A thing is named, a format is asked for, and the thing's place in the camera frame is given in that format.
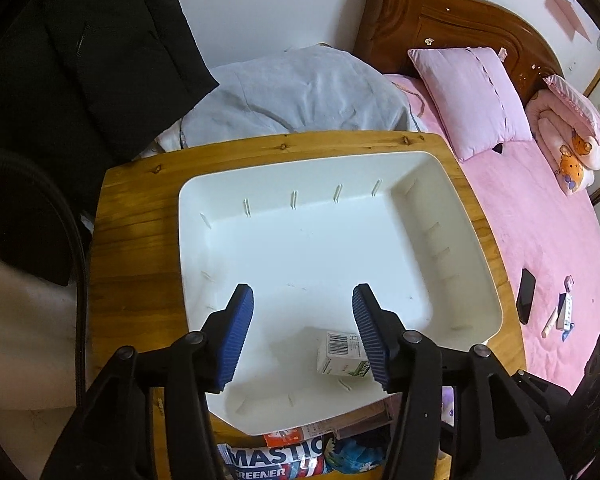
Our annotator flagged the white plastic tray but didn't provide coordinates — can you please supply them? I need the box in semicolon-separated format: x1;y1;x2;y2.
178;152;503;434

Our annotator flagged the white curtain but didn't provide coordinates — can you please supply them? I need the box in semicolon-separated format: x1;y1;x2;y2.
0;260;76;479

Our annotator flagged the black jacket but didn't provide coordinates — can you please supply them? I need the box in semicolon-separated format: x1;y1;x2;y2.
0;0;216;285

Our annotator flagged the wooden table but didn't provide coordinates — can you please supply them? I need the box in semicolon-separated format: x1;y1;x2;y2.
87;129;527;480

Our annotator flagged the wooden headboard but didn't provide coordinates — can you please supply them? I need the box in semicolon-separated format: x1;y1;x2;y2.
352;0;562;102

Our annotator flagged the black smartphone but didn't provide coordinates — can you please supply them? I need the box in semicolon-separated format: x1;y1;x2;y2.
516;269;536;325

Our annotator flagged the pink bedspread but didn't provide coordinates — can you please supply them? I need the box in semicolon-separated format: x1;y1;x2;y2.
383;72;600;396

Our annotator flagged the long orange white box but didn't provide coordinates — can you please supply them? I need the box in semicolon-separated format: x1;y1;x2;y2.
263;400;392;448

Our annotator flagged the blue drawstring pouch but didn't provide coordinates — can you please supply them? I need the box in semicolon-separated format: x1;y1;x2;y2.
324;434;388;474

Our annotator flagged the grey blanket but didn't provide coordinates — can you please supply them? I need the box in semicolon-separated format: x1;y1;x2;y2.
156;44;429;151

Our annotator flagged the black cable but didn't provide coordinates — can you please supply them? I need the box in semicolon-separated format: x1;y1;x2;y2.
44;179;89;396

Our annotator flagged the folded pink cartoon quilt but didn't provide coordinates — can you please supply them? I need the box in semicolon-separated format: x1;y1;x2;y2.
526;75;600;196

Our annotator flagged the pink pillow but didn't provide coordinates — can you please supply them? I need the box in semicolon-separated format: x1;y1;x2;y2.
408;47;532;162

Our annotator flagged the blue Mastic snack packet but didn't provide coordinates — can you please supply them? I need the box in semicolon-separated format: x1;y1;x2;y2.
218;437;332;480

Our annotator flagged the purple plush toy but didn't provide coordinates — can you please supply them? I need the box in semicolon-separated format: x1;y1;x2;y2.
441;386;455;426

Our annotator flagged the small white green box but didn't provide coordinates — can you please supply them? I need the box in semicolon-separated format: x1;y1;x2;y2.
316;330;370;378

